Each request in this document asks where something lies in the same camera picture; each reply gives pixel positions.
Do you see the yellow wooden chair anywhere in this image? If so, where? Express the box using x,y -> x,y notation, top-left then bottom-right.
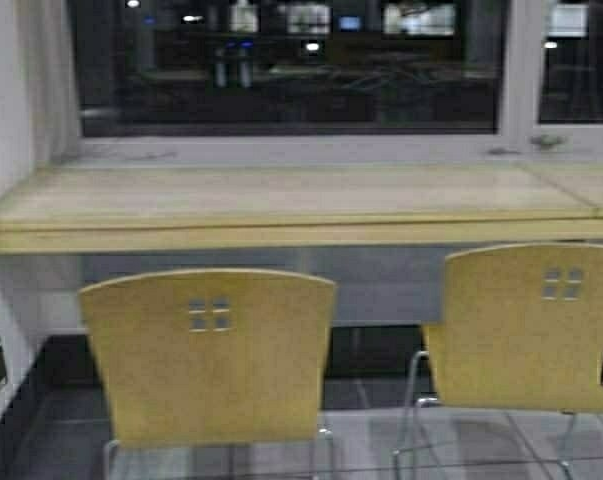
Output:
78,268 -> 337,478
392,242 -> 603,478

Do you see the white curtain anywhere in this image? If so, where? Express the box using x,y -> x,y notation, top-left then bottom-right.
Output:
16,1 -> 82,167

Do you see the dark glass window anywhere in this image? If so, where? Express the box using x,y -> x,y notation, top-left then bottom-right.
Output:
66,0 -> 603,139

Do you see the long wooden counter table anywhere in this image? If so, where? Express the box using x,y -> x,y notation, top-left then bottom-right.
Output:
0,161 -> 603,255

